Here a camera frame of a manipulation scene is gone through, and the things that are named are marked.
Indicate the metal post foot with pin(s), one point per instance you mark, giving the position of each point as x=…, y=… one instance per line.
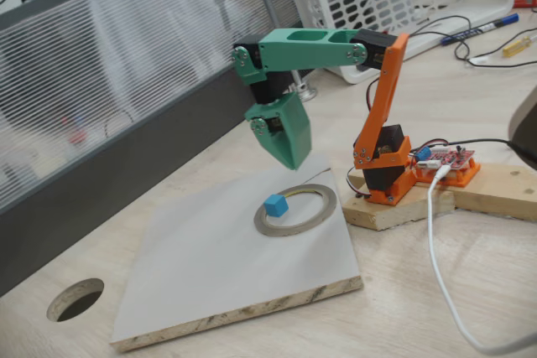
x=306, y=91

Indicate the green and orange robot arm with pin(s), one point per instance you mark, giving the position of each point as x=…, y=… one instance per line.
x=302, y=54

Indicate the green gripper with servo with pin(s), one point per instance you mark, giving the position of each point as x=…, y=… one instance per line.
x=294, y=125

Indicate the grey partition with ribbed glass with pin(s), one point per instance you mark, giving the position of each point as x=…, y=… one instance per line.
x=126, y=60

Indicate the red circuit board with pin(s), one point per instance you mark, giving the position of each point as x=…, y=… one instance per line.
x=449, y=157

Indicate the grey cardboard sheet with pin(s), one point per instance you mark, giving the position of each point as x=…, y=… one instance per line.
x=210, y=257

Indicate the blue marker pen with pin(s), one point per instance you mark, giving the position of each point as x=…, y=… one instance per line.
x=478, y=30

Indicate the wooden block with screw holes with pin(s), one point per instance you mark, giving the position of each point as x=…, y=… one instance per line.
x=377, y=215

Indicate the blue cube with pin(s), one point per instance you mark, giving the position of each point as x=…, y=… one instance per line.
x=276, y=206

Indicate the beige rounded device housing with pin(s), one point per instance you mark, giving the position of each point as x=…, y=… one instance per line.
x=528, y=119

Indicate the thick pale wooden plank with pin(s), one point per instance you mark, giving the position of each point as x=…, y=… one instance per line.
x=499, y=190

